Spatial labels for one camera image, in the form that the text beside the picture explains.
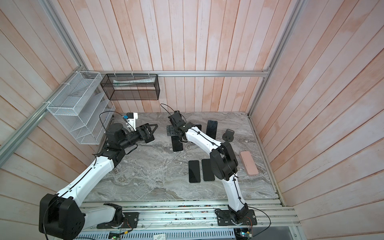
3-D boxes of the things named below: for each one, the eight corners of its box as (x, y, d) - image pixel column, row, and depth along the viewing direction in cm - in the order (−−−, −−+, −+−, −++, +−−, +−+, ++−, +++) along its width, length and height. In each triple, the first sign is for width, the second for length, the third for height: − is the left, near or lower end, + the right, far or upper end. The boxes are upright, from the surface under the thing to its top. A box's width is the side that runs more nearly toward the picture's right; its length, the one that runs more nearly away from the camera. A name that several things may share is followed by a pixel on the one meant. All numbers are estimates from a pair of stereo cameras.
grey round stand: (222, 139, 108) (224, 132, 102) (225, 134, 111) (227, 128, 104) (230, 144, 105) (232, 137, 99) (233, 139, 108) (236, 132, 102)
